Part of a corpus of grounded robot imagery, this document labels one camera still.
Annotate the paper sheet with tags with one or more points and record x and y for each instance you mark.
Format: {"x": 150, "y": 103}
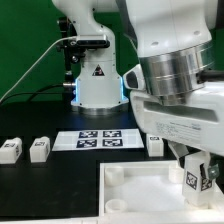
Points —
{"x": 98, "y": 139}

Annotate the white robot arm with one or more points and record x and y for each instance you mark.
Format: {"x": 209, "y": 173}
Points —
{"x": 174, "y": 49}

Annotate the white square tabletop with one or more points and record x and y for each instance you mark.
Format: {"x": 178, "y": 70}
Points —
{"x": 137, "y": 175}

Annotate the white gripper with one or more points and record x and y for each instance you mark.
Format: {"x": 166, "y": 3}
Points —
{"x": 199, "y": 124}

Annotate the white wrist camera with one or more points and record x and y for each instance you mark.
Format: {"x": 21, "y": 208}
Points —
{"x": 134, "y": 79}

